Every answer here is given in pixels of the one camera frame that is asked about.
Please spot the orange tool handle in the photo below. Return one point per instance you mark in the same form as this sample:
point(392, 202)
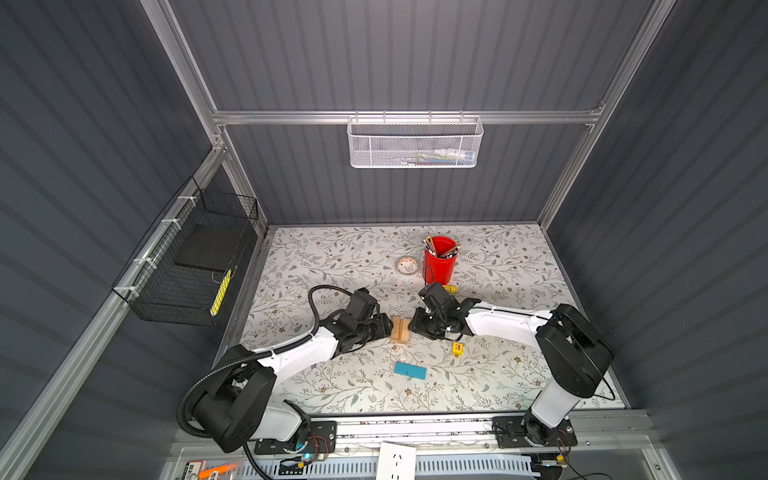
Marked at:
point(220, 472)

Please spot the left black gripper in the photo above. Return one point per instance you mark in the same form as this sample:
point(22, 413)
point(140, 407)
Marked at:
point(381, 323)

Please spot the teal wooden block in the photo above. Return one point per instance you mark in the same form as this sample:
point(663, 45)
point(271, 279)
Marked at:
point(411, 371)

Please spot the natural wood block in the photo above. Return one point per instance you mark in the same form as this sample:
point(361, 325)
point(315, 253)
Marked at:
point(404, 335)
point(395, 336)

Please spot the black foam pad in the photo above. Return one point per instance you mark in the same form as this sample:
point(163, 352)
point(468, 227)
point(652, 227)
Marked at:
point(208, 248)

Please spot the red pencil cup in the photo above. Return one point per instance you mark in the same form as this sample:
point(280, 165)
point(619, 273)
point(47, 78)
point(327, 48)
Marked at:
point(440, 255)

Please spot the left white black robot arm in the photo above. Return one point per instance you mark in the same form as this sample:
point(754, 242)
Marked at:
point(231, 404)

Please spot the floral table mat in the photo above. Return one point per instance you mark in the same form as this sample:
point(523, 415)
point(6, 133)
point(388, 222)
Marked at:
point(505, 265)

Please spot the black wire mesh basket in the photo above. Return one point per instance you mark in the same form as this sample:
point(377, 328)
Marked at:
point(157, 290)

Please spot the clear tape roll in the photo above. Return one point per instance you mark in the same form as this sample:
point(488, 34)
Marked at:
point(407, 265)

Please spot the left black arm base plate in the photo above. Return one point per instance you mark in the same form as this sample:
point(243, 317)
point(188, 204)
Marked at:
point(311, 437)

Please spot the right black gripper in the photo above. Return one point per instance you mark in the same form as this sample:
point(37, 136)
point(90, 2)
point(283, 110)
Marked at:
point(416, 326)

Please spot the yellow ruler in basket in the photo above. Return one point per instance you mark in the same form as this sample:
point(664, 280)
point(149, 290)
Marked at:
point(221, 293)

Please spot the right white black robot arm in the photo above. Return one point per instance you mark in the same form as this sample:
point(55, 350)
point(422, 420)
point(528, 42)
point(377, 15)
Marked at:
point(576, 353)

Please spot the white power socket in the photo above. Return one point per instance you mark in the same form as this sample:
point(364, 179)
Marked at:
point(396, 462)

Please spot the white wire mesh basket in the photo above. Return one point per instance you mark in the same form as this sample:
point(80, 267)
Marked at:
point(425, 142)

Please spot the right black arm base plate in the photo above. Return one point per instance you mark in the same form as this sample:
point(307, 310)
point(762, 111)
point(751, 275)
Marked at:
point(521, 431)

